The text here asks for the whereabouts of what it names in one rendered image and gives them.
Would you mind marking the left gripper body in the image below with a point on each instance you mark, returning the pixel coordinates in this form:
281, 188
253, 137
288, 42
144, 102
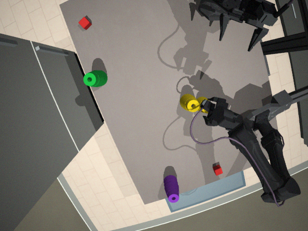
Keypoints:
209, 106

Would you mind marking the red cube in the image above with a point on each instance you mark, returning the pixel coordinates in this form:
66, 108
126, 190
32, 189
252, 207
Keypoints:
217, 170
84, 22

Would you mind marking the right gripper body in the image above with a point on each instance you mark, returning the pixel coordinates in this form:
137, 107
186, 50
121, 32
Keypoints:
247, 12

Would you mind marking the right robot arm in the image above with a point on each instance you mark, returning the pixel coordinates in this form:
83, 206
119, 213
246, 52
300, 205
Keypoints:
263, 17

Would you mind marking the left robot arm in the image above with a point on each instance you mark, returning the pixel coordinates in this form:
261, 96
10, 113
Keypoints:
273, 176

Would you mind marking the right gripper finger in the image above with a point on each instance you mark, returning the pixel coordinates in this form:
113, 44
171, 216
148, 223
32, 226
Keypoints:
223, 24
257, 36

